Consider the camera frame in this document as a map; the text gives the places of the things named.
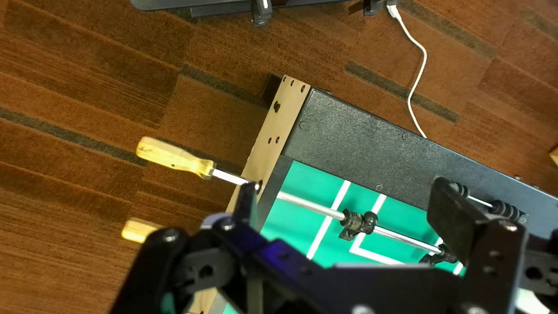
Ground steel rod with wooden handle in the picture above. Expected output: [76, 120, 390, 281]
[133, 134, 449, 260]
[120, 216, 165, 246]

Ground dark grey robot base plate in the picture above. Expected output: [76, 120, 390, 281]
[128, 0, 344, 14]

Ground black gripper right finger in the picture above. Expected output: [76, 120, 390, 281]
[425, 176, 558, 314]

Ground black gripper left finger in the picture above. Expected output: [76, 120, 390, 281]
[109, 180, 306, 314]

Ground black foosball player figure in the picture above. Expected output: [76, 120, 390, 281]
[337, 209, 379, 241]

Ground foosball table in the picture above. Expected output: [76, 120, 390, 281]
[193, 73, 558, 281]

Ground black score counter beads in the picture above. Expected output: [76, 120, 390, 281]
[449, 181, 528, 223]

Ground white cable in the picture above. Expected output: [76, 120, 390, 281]
[383, 2, 430, 140]

